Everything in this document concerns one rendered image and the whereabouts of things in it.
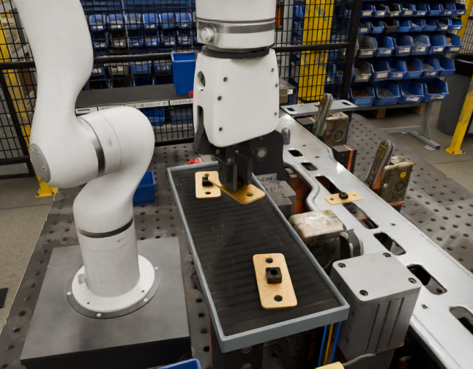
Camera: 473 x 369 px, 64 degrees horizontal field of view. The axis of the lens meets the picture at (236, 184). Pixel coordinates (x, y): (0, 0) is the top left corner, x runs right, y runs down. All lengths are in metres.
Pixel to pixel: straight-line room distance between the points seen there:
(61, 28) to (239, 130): 0.39
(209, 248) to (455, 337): 0.39
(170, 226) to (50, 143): 0.71
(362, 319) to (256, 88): 0.32
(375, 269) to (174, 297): 0.52
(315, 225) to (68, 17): 0.54
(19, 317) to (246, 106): 0.88
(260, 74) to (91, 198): 0.48
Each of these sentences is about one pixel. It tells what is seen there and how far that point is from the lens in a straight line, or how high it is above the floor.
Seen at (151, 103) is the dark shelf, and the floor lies 1.02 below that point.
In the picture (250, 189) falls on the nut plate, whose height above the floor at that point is 1.22.
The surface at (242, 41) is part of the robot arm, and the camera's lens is 0.40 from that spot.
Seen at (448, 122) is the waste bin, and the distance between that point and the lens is 4.36.
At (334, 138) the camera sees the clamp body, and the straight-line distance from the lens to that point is 1.32.
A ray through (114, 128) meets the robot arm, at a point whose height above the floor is 1.21.
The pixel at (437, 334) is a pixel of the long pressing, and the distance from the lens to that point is 0.67.
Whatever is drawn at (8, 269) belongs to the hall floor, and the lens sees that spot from 2.51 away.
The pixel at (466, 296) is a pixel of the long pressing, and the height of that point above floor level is 1.00.
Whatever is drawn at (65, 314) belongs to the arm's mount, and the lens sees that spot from 0.95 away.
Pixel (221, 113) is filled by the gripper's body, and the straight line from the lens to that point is 0.41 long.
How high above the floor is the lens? 1.47
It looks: 30 degrees down
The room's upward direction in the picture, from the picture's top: straight up
